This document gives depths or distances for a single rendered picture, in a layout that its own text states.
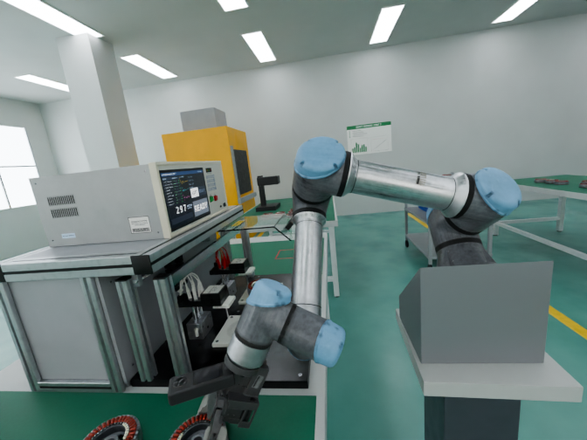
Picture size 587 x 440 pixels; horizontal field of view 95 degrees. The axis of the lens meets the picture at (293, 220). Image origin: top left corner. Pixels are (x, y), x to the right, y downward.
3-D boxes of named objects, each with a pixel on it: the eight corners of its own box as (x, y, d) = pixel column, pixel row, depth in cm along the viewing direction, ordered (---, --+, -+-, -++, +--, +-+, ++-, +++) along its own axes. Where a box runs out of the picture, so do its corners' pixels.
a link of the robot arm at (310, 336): (338, 332, 57) (291, 310, 59) (351, 325, 48) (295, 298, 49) (325, 371, 54) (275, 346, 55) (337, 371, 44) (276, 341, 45)
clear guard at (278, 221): (298, 225, 120) (297, 212, 119) (291, 241, 97) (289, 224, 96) (229, 230, 125) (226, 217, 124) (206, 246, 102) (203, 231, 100)
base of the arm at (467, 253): (493, 285, 76) (481, 251, 81) (511, 268, 63) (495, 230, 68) (434, 289, 80) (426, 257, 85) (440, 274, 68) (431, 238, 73)
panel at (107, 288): (223, 276, 134) (213, 216, 127) (127, 382, 70) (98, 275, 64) (221, 276, 134) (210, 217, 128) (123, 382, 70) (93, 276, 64)
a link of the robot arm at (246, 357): (236, 345, 47) (232, 320, 54) (226, 368, 47) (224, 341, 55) (274, 353, 49) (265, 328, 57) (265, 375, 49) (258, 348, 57)
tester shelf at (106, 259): (244, 214, 126) (242, 204, 125) (152, 274, 60) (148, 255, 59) (158, 221, 133) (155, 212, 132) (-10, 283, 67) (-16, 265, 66)
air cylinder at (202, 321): (213, 325, 92) (210, 310, 91) (203, 339, 84) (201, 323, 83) (199, 325, 92) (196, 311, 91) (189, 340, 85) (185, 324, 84)
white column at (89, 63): (159, 252, 473) (113, 44, 405) (141, 262, 430) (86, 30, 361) (133, 254, 480) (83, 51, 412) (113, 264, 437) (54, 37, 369)
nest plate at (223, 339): (271, 317, 93) (271, 313, 92) (260, 347, 78) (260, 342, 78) (230, 318, 95) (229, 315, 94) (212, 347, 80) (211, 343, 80)
